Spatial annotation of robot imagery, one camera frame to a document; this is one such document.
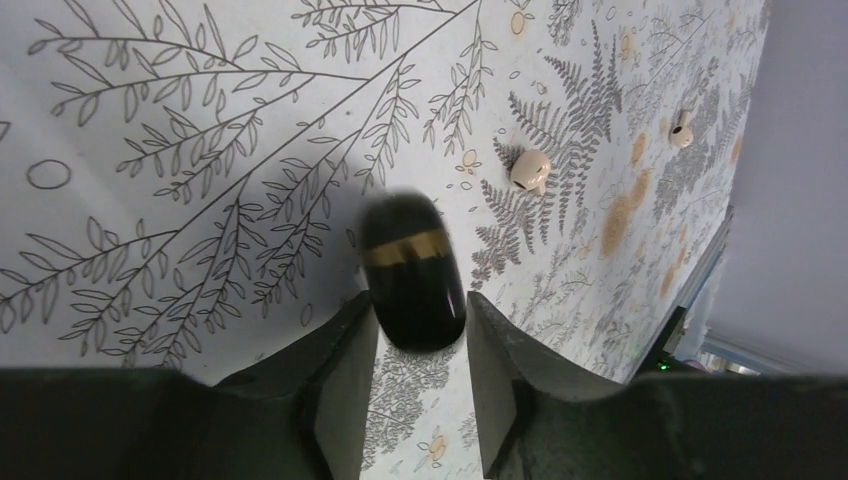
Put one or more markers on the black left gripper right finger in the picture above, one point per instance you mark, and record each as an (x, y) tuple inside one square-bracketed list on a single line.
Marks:
[(541, 416)]

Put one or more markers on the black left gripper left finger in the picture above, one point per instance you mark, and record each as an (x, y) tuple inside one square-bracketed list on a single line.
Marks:
[(298, 414)]

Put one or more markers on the black earbud charging case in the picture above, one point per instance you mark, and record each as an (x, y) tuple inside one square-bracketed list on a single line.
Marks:
[(411, 272)]

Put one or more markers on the beige earbud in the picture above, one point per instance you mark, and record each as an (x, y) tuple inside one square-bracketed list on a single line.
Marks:
[(530, 171), (681, 135)]

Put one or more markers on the floral table mat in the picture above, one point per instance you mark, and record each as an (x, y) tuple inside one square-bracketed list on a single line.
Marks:
[(181, 180)]

